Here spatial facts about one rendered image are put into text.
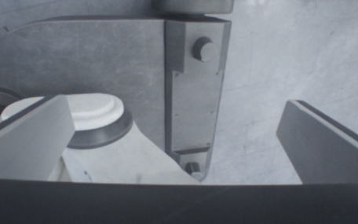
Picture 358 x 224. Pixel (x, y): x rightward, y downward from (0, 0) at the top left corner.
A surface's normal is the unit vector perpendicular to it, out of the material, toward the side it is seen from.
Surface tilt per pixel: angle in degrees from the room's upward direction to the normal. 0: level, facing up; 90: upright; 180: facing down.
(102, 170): 90
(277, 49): 0
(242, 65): 0
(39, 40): 0
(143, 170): 90
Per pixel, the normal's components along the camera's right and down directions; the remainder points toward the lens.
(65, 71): 0.21, 0.51
